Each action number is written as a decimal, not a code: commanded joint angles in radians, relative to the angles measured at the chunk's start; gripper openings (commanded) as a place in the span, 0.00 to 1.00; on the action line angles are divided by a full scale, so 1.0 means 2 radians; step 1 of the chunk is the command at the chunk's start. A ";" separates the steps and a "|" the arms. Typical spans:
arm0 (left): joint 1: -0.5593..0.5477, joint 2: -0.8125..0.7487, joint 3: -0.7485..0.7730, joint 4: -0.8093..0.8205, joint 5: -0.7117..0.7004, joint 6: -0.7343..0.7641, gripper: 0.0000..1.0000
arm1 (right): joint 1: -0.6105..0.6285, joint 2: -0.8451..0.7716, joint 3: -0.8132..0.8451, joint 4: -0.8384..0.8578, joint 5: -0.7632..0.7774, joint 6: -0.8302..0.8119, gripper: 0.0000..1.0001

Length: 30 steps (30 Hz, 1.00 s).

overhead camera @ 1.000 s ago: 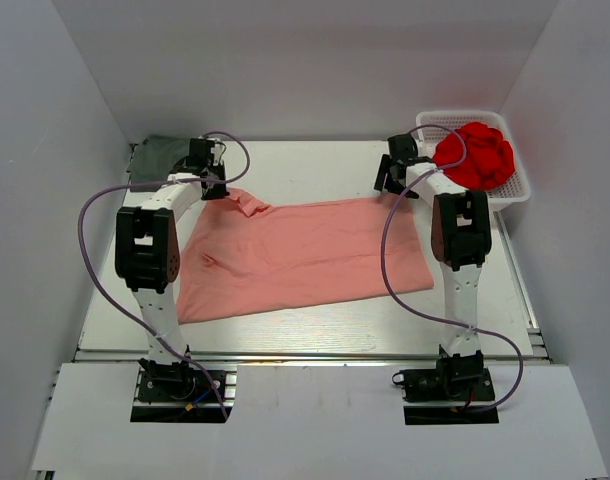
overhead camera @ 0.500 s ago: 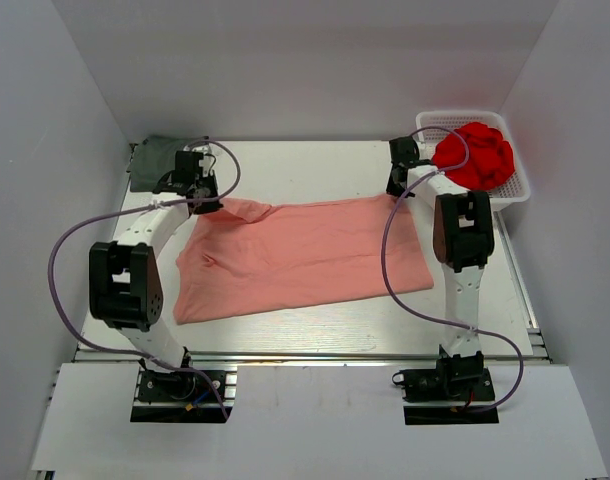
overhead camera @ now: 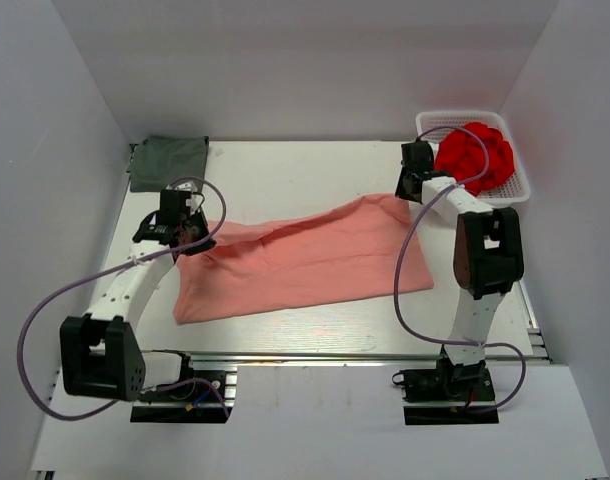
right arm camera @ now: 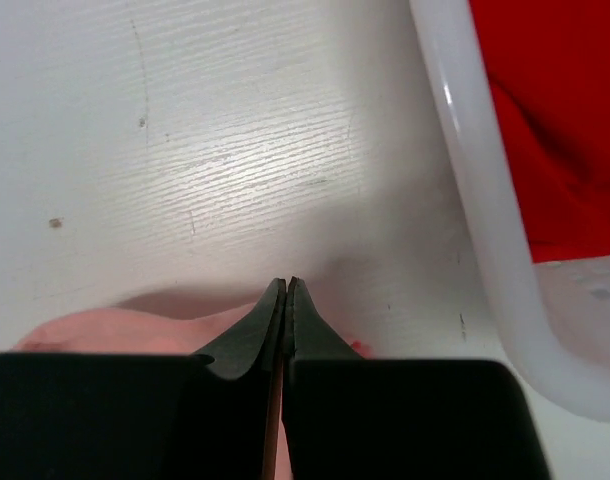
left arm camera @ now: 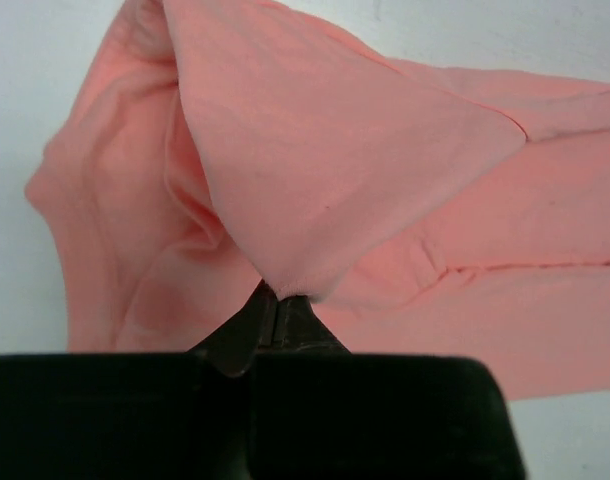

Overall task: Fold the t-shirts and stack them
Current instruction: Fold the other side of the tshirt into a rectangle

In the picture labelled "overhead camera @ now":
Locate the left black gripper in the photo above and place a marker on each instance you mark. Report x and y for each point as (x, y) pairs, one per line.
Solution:
(200, 218)

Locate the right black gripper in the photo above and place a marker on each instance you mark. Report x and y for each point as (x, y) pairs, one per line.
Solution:
(402, 190)

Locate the pink t shirt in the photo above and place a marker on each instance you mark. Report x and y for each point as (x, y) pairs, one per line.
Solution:
(359, 250)

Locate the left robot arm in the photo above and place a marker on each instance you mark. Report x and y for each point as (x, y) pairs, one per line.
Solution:
(100, 354)

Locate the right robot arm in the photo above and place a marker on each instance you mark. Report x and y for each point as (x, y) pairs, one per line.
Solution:
(487, 259)

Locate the white plastic basket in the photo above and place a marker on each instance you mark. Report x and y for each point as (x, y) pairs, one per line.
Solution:
(505, 182)

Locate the folded green t shirt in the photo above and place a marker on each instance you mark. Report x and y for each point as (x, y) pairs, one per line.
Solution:
(159, 161)

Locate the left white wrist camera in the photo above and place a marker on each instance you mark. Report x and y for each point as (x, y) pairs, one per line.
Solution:
(187, 185)

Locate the aluminium rail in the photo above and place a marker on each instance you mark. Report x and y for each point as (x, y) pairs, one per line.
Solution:
(307, 357)

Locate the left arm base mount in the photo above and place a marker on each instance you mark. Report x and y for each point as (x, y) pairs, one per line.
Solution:
(203, 394)

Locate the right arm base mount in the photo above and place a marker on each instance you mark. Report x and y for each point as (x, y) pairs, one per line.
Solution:
(427, 402)

